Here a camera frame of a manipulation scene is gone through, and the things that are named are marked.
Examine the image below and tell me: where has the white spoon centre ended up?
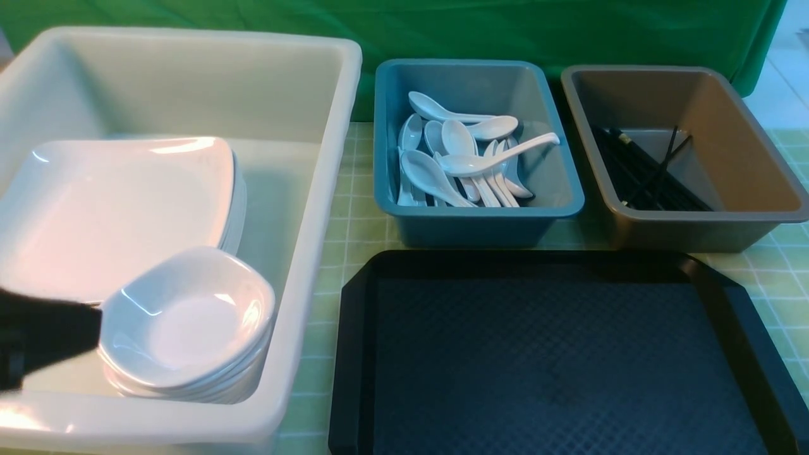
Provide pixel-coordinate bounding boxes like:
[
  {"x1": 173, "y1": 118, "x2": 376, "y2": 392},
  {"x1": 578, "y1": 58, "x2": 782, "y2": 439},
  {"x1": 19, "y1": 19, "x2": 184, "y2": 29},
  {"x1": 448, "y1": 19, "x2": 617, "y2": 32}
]
[{"x1": 442, "y1": 120, "x2": 482, "y2": 203}]

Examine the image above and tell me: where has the white ceramic soup spoon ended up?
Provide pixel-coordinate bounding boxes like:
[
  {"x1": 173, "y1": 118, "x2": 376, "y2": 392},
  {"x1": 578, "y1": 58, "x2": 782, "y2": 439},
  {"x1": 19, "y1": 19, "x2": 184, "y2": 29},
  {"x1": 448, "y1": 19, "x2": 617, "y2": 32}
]
[{"x1": 437, "y1": 133, "x2": 561, "y2": 178}]

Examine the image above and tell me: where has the white spoon far left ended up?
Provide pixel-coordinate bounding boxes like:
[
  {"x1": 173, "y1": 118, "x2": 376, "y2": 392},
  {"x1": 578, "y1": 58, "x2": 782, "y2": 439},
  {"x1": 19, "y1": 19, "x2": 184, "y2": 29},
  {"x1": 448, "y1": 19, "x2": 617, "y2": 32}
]
[{"x1": 397, "y1": 113, "x2": 423, "y2": 157}]

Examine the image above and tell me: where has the white shallow sauce dish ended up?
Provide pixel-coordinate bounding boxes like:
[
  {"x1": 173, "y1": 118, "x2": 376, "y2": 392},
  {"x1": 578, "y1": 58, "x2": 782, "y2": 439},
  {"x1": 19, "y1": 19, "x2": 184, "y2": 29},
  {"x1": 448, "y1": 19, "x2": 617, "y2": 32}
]
[{"x1": 99, "y1": 246, "x2": 276, "y2": 389}]

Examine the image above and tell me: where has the stack of white square plates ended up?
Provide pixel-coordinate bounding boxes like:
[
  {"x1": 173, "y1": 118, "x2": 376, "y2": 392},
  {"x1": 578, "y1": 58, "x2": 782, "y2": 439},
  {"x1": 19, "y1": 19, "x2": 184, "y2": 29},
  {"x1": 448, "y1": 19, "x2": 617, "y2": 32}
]
[{"x1": 219, "y1": 152, "x2": 248, "y2": 256}]

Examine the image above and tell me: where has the bundle of black chopsticks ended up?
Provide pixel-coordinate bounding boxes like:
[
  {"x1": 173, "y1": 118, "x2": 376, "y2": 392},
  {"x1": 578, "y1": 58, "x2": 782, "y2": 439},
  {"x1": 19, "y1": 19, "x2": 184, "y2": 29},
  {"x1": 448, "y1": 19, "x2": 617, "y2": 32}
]
[{"x1": 590, "y1": 124, "x2": 713, "y2": 211}]

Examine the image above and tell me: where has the white spoon upper right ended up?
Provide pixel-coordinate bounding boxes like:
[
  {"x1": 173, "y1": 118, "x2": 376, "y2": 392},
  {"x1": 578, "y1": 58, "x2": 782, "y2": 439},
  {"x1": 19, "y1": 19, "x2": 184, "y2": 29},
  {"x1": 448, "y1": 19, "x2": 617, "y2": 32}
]
[{"x1": 466, "y1": 116, "x2": 518, "y2": 142}]

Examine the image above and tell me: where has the black plastic serving tray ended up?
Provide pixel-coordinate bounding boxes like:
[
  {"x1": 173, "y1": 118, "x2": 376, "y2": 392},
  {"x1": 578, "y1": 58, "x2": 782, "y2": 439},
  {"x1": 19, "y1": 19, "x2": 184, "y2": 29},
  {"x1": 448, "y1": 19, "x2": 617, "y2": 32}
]
[{"x1": 327, "y1": 250, "x2": 808, "y2": 454}]

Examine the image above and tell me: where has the large white plastic tub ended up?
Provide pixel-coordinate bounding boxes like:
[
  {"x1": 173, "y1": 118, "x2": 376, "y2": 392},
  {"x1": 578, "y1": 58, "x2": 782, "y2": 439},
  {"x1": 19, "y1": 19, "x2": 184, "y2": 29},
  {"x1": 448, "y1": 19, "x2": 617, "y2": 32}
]
[{"x1": 2, "y1": 27, "x2": 362, "y2": 454}]

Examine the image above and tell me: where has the teal plastic spoon bin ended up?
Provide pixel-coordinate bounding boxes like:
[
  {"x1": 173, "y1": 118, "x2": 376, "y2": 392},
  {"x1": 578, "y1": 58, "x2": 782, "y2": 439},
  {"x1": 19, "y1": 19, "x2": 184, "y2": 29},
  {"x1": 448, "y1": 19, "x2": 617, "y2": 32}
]
[{"x1": 374, "y1": 59, "x2": 585, "y2": 248}]

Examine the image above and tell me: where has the white spoon top of bin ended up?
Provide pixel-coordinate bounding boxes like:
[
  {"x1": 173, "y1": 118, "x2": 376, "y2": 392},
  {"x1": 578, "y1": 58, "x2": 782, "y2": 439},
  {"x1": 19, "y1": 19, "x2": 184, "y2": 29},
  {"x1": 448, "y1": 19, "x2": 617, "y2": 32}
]
[{"x1": 408, "y1": 90, "x2": 494, "y2": 124}]

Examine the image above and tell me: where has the grey-brown plastic chopstick bin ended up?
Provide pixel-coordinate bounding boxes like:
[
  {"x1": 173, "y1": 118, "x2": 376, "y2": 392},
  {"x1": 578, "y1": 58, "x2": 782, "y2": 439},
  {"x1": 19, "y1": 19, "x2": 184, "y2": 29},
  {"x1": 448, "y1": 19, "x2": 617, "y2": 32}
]
[{"x1": 561, "y1": 64, "x2": 807, "y2": 253}]

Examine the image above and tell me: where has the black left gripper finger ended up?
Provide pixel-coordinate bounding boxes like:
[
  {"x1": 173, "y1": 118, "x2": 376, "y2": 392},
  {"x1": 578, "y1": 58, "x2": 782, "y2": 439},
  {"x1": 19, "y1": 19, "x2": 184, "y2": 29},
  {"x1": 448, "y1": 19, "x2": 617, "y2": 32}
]
[{"x1": 1, "y1": 289, "x2": 103, "y2": 392}]

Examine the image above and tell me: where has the green backdrop cloth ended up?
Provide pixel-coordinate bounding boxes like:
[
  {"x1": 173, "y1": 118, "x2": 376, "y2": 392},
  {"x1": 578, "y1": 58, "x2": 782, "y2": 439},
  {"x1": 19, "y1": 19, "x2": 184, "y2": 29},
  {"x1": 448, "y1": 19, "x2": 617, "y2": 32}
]
[{"x1": 1, "y1": 1, "x2": 786, "y2": 121}]

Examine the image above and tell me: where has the stack of white bowls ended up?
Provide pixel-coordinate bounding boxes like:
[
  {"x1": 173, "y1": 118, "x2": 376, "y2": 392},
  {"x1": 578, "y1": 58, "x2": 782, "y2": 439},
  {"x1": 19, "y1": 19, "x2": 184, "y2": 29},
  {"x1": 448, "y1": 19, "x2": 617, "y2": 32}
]
[{"x1": 97, "y1": 316, "x2": 277, "y2": 405}]

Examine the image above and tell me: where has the large white square plate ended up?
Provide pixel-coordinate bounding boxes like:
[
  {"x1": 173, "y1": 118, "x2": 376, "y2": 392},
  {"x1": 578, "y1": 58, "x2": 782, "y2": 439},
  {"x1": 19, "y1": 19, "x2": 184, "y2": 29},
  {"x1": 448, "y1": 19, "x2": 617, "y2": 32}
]
[{"x1": 1, "y1": 137, "x2": 235, "y2": 302}]

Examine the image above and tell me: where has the white spoon front left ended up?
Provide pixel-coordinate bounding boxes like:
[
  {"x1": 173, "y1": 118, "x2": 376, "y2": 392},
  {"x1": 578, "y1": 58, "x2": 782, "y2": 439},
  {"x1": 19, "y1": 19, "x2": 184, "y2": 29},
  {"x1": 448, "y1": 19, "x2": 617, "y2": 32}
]
[{"x1": 401, "y1": 150, "x2": 475, "y2": 207}]

